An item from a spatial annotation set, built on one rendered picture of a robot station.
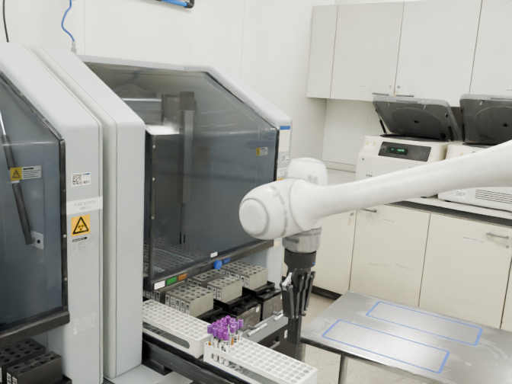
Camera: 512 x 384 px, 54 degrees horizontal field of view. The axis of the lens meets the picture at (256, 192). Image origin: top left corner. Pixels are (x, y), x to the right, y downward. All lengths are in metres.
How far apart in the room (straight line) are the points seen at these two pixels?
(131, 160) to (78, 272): 0.31
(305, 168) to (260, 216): 0.21
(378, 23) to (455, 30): 0.55
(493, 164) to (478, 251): 2.45
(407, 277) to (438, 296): 0.23
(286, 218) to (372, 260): 2.76
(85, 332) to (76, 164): 0.43
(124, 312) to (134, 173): 0.38
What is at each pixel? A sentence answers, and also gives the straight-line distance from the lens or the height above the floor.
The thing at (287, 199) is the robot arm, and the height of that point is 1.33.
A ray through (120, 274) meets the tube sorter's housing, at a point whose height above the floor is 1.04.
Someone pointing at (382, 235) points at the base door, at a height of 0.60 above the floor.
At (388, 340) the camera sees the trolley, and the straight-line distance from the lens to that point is 1.64.
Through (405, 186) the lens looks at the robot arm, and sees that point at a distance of 0.99.
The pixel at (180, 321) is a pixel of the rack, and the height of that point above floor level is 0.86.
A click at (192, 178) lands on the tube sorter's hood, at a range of 1.50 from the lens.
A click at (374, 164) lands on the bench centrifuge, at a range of 3.59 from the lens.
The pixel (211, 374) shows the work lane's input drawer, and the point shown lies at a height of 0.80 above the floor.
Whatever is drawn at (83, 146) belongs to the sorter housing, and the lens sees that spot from 1.26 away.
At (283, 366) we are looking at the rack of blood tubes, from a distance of 1.34.
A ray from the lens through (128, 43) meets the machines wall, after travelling 2.78.
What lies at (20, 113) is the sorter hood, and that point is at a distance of 1.27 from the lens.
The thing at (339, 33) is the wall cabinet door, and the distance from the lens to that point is 4.06.
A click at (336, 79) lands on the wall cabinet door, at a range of 4.03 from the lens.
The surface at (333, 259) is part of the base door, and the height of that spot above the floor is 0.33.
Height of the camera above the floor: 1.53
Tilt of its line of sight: 11 degrees down
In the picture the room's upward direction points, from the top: 3 degrees clockwise
